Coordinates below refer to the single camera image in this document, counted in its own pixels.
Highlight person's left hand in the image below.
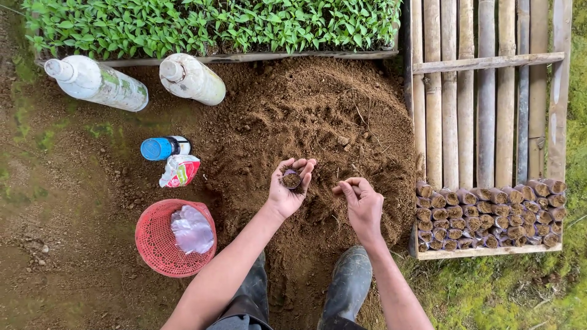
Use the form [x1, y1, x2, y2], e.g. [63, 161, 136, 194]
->
[266, 158, 317, 220]

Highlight person's right hand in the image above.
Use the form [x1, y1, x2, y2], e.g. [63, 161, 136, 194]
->
[332, 177, 385, 244]

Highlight small soil-filled plastic seedling bag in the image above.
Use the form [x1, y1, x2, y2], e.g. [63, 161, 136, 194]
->
[281, 169, 302, 190]

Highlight pile of brown soil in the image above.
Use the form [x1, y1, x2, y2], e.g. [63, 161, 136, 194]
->
[183, 56, 418, 330]

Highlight person's right rubber boot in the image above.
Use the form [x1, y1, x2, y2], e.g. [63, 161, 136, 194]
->
[316, 245, 373, 330]

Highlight person's rubber boot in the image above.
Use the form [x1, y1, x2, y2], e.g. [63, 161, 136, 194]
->
[206, 251, 271, 330]
[316, 245, 373, 330]

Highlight bundle of clear plastic bags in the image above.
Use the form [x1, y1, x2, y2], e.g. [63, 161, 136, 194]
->
[170, 204, 215, 255]

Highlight person's left rubber boot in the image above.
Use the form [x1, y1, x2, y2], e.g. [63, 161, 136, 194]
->
[206, 251, 271, 330]

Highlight crumpled white red packet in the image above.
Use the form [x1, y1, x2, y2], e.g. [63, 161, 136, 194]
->
[159, 154, 201, 189]

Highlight rows of filled seedling bags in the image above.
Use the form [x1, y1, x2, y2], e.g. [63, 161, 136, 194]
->
[415, 178, 568, 252]

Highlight small bottle with blue cap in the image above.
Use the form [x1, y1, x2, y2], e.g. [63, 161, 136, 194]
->
[140, 136, 192, 161]

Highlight red plastic basket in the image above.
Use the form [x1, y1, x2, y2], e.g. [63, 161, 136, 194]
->
[135, 198, 218, 278]

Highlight dirty white plastic bottle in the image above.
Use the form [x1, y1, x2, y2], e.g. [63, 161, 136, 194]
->
[159, 53, 227, 107]

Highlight bamboo slat tray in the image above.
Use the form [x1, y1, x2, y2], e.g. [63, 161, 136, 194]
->
[404, 0, 574, 261]

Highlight tray of green seedlings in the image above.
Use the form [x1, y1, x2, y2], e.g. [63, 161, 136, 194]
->
[22, 0, 402, 68]

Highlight white plastic bottle green label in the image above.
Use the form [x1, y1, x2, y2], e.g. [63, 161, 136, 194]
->
[44, 55, 150, 113]

